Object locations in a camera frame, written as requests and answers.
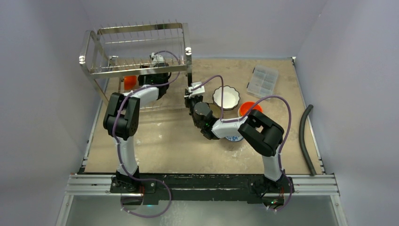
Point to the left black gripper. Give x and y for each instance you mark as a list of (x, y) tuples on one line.
[(141, 79)]

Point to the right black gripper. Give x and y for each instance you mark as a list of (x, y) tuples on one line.
[(190, 101)]

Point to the metal two-tier dish rack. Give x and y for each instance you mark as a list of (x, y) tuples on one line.
[(113, 52)]

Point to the white fluted bowl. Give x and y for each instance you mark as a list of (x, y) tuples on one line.
[(229, 108), (226, 97)]

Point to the red-orange bowl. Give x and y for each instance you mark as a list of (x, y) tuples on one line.
[(246, 107), (129, 82)]

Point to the white blue floral bowl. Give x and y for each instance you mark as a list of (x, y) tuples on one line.
[(234, 138)]

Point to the brown speckled bowl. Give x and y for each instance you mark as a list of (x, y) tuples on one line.
[(215, 110)]

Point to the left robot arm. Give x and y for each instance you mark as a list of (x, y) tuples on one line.
[(121, 121)]

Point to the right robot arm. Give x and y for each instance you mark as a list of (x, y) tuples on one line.
[(264, 135)]

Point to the clear plastic organizer box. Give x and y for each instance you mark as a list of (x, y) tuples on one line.
[(263, 81)]

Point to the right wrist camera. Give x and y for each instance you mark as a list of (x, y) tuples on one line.
[(196, 89)]

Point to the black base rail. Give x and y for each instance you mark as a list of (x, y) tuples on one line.
[(209, 187)]

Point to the aluminium frame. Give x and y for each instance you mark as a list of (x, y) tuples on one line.
[(319, 185)]

